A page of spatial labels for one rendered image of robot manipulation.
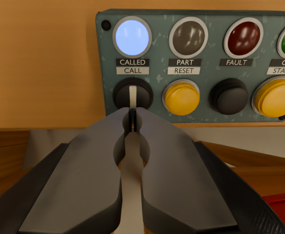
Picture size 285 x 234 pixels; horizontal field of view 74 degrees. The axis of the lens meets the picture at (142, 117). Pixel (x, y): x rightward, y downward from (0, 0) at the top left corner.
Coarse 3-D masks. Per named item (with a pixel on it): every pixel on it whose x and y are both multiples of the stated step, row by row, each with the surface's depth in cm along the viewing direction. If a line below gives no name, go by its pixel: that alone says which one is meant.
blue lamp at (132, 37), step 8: (128, 24) 11; (136, 24) 11; (120, 32) 11; (128, 32) 11; (136, 32) 11; (144, 32) 11; (120, 40) 11; (128, 40) 11; (136, 40) 11; (144, 40) 12; (120, 48) 12; (128, 48) 12; (136, 48) 12; (144, 48) 12
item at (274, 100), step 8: (280, 80) 13; (264, 88) 13; (272, 88) 13; (280, 88) 13; (256, 96) 14; (264, 96) 13; (272, 96) 13; (280, 96) 13; (256, 104) 14; (264, 104) 13; (272, 104) 13; (280, 104) 13; (264, 112) 14; (272, 112) 14; (280, 112) 14
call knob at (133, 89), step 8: (120, 88) 13; (128, 88) 13; (136, 88) 13; (144, 88) 13; (120, 96) 13; (128, 96) 13; (136, 96) 13; (144, 96) 13; (120, 104) 13; (128, 104) 13; (136, 104) 13; (144, 104) 13
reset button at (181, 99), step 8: (176, 88) 13; (184, 88) 13; (192, 88) 13; (168, 96) 13; (176, 96) 13; (184, 96) 13; (192, 96) 13; (168, 104) 13; (176, 104) 13; (184, 104) 13; (192, 104) 13; (176, 112) 13; (184, 112) 13
